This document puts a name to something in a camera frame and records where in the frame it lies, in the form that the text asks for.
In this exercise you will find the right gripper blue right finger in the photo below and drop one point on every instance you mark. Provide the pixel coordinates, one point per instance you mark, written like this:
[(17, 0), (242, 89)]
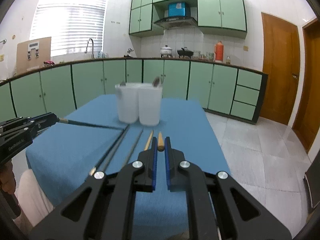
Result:
[(168, 161)]

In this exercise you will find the window with white blinds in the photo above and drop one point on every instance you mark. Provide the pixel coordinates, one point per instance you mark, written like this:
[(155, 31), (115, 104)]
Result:
[(75, 26)]

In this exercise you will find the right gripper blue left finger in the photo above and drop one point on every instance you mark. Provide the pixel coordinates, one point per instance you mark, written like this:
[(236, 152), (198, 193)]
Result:
[(154, 152)]

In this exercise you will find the cardboard box with label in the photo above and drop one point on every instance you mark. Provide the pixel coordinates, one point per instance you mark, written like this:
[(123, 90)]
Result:
[(32, 54)]

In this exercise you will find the green lower kitchen cabinets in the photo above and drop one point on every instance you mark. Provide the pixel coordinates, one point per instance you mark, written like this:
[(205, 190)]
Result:
[(230, 91)]

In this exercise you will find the orange thermos flask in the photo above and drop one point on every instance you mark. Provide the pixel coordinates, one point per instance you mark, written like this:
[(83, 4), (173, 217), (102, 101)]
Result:
[(218, 51)]

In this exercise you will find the wooden chopstick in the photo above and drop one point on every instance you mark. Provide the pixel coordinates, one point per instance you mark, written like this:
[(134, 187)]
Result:
[(160, 145), (148, 141)]

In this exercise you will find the green upper wall cabinets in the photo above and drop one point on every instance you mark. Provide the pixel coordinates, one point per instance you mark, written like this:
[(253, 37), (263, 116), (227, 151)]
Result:
[(216, 17)]

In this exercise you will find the grey metal chopstick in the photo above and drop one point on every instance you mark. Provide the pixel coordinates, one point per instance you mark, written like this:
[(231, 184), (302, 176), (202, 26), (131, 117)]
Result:
[(105, 160), (128, 157)]

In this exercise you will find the black wok on stove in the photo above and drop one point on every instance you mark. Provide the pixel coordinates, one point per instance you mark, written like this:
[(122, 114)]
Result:
[(185, 52)]

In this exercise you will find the small glass jar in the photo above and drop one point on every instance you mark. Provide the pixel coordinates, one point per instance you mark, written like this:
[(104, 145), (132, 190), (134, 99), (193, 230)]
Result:
[(228, 60)]

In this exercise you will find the blue tablecloth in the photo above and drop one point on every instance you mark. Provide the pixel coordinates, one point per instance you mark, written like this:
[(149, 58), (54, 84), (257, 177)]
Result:
[(62, 157)]

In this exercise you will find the white twin utensil holder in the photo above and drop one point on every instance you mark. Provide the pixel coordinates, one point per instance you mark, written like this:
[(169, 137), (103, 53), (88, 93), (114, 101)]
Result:
[(139, 102)]

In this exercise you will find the large steel spoon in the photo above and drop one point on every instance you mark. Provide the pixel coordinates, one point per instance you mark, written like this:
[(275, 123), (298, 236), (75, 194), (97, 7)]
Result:
[(156, 82)]

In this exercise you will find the black range hood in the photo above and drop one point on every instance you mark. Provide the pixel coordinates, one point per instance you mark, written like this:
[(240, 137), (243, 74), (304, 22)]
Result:
[(176, 22)]

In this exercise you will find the black appliance on floor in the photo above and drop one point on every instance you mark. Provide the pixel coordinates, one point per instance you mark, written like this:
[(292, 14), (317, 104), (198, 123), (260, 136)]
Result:
[(312, 178)]

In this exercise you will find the blue box above hood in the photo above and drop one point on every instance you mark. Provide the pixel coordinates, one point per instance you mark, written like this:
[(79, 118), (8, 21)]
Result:
[(179, 9)]

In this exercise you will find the white cooking pot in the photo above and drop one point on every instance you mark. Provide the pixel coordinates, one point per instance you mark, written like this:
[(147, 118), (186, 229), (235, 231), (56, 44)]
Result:
[(166, 51)]

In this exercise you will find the person's left hand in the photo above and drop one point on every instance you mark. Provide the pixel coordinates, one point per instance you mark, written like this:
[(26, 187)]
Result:
[(7, 177)]

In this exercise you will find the wooden door near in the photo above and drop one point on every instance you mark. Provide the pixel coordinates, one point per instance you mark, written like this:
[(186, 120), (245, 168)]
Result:
[(282, 65)]

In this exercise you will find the pink cloth on counter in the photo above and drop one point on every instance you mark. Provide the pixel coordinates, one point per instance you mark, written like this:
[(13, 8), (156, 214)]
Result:
[(48, 63)]

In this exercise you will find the wooden door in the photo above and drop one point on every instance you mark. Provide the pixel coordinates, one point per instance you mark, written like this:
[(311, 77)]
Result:
[(282, 65), (306, 125)]

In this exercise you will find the wooden door far right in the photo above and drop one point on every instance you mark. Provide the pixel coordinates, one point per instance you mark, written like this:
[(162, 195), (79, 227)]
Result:
[(306, 125)]

